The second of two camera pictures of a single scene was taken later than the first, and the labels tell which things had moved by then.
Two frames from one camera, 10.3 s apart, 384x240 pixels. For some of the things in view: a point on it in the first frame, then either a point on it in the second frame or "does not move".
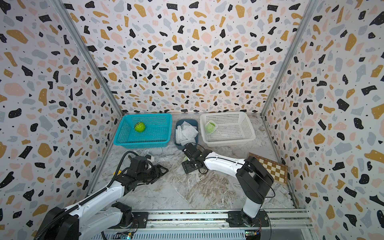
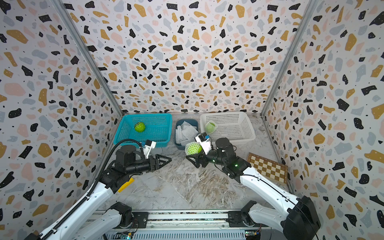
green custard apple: x=210 y=127 does not move
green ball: x=210 y=127 does not move
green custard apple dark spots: x=139 y=127 does not move
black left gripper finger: x=159 y=172 → x=162 y=160
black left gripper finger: x=152 y=182 → x=160 y=163
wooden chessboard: x=279 y=171 does not move
